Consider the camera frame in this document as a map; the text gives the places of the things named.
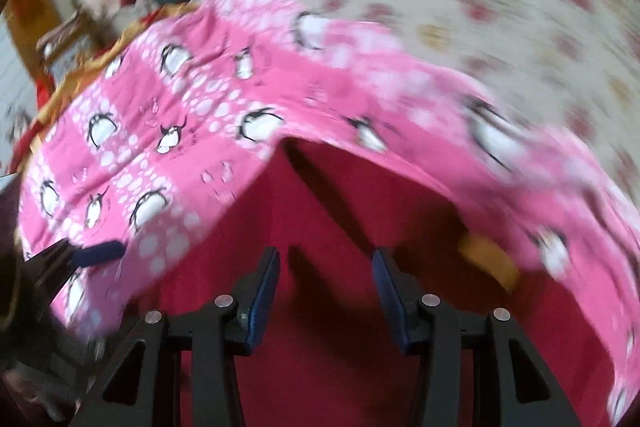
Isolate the dark red garment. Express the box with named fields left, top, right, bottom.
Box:
left=134, top=139, right=613, bottom=426

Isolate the pink penguin duvet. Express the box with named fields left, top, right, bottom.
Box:
left=18, top=0, right=639, bottom=426

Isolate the orange yellow blanket edge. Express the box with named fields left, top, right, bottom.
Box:
left=6, top=2, right=198, bottom=173

